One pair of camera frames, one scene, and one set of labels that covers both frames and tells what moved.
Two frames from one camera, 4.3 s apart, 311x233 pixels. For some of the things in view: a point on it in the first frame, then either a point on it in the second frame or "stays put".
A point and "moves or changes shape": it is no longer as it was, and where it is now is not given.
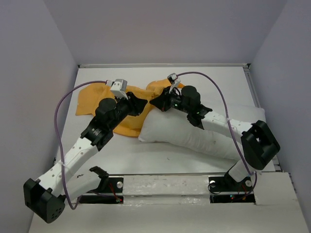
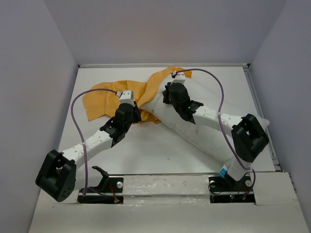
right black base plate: (226, 190) stays put
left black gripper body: (125, 108) → (134, 118)
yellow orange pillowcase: (90, 96) moves or changes shape
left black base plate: (113, 185) stays put
